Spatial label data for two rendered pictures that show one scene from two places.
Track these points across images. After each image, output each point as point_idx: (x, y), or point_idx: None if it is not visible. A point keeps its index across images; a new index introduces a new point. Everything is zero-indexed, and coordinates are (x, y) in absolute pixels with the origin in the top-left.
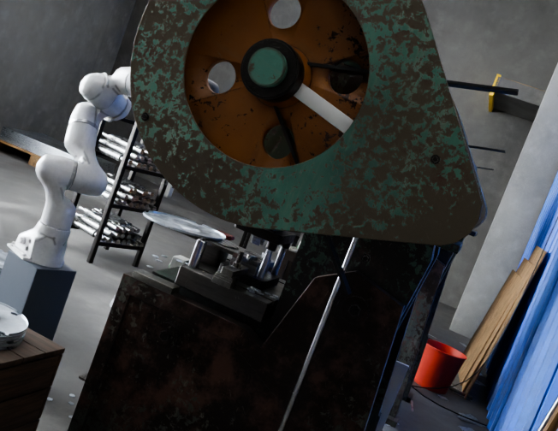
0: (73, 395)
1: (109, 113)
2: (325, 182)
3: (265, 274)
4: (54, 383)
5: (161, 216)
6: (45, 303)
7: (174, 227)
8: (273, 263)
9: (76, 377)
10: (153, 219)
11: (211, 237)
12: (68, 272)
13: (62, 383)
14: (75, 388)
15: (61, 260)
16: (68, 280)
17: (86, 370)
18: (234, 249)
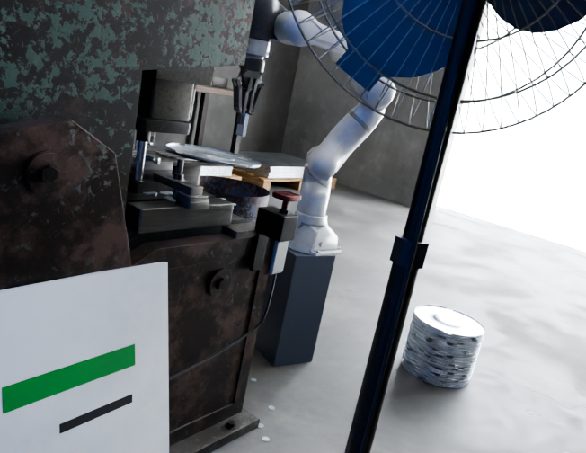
0: (253, 379)
1: (363, 98)
2: None
3: (131, 174)
4: (275, 375)
5: (237, 158)
6: (277, 279)
7: (191, 148)
8: (181, 186)
9: (300, 394)
10: (199, 146)
11: (180, 151)
12: (290, 253)
13: (279, 380)
14: (271, 386)
15: (296, 243)
16: (290, 263)
17: (325, 405)
18: (157, 154)
